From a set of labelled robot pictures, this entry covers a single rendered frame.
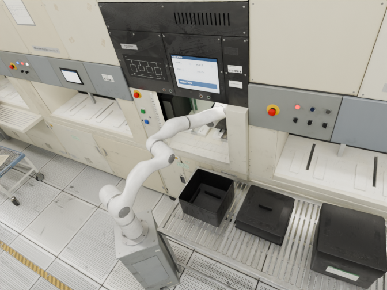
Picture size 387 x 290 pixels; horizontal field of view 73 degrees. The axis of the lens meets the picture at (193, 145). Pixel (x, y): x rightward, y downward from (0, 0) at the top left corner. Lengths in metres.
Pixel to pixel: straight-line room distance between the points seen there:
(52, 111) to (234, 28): 2.36
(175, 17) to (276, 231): 1.28
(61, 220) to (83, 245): 0.45
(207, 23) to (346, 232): 1.22
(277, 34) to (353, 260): 1.07
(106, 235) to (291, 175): 1.90
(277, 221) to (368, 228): 0.45
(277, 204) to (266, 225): 0.16
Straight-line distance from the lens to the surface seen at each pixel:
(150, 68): 1.71
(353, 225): 1.58
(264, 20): 1.28
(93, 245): 2.91
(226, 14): 1.32
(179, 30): 1.47
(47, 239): 3.23
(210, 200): 1.86
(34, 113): 3.46
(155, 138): 1.57
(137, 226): 1.76
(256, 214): 1.69
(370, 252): 1.53
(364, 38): 1.26
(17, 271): 3.23
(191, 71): 1.54
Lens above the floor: 2.31
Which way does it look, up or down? 43 degrees down
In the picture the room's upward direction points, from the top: 12 degrees counter-clockwise
